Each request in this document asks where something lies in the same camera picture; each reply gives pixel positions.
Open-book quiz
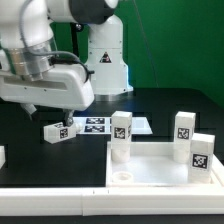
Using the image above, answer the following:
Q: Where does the white fence wall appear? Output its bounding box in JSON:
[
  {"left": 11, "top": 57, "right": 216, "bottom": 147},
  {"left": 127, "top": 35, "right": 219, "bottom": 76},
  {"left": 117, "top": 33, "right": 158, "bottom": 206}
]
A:
[
  {"left": 0, "top": 186, "right": 224, "bottom": 216},
  {"left": 0, "top": 146, "right": 6, "bottom": 169}
]

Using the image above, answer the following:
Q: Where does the white front fence wall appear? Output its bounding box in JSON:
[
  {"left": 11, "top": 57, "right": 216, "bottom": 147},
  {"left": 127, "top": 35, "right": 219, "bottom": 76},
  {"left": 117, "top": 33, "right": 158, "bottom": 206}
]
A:
[{"left": 0, "top": 186, "right": 224, "bottom": 216}]

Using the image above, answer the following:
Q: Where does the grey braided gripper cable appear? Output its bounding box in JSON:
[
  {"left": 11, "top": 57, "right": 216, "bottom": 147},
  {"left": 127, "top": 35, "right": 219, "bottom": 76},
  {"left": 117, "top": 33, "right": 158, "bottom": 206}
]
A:
[{"left": 18, "top": 0, "right": 95, "bottom": 83}]

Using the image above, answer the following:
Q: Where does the white left fence wall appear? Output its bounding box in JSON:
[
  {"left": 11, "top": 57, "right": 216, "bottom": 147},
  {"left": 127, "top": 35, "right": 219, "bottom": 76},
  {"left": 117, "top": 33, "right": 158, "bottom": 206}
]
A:
[{"left": 0, "top": 146, "right": 6, "bottom": 169}]

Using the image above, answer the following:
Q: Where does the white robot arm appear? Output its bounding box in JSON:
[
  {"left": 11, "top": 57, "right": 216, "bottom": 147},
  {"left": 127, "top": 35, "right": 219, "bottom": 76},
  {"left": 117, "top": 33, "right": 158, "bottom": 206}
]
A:
[{"left": 0, "top": 0, "right": 132, "bottom": 126}]

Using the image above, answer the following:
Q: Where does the white sheet with markers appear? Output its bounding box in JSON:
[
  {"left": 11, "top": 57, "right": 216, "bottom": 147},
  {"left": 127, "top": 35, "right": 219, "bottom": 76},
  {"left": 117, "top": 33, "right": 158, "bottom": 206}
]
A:
[{"left": 73, "top": 117, "right": 152, "bottom": 135}]

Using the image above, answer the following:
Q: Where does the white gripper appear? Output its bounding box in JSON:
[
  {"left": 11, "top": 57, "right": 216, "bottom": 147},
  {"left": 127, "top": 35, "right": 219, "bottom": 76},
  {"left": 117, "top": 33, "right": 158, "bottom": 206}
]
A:
[{"left": 0, "top": 64, "right": 94, "bottom": 127}]

